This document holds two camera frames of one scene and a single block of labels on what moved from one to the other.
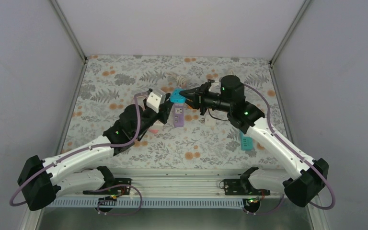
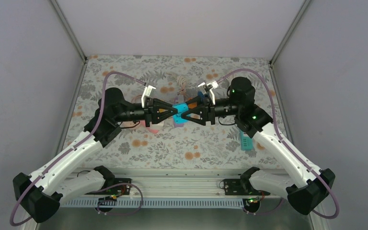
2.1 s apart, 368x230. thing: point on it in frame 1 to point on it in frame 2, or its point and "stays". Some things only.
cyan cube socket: (176, 97) to (181, 108)
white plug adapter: (158, 125) stays
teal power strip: (247, 143) stays
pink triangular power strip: (154, 131) stays
